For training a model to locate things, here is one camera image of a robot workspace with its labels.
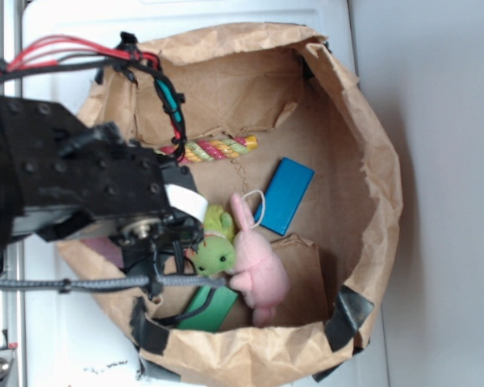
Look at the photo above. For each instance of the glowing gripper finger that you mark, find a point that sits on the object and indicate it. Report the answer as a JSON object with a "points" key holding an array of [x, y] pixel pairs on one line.
{"points": [[187, 201]]}

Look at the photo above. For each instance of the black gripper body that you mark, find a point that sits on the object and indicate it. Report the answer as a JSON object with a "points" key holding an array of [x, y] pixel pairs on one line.
{"points": [[61, 180]]}

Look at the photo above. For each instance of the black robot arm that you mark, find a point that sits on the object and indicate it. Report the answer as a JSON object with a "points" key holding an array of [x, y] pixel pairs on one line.
{"points": [[62, 180]]}

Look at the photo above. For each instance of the green plush frog toy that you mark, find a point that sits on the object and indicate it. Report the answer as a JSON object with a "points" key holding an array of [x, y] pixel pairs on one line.
{"points": [[216, 252]]}

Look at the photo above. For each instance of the pink plush bunny toy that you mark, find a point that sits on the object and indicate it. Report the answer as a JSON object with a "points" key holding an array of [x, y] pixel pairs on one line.
{"points": [[258, 272]]}

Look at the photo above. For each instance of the blue wooden block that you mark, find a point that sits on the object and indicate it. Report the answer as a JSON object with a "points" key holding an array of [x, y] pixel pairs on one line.
{"points": [[284, 195]]}

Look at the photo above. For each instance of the brown paper bag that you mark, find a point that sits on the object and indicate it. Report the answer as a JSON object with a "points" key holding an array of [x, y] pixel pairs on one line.
{"points": [[280, 82]]}

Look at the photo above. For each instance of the green wooden block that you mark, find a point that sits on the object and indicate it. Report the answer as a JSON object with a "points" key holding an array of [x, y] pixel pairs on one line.
{"points": [[208, 309]]}

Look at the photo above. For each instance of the aluminium frame rail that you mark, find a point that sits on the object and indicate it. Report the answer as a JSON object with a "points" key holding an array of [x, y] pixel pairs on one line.
{"points": [[13, 369]]}

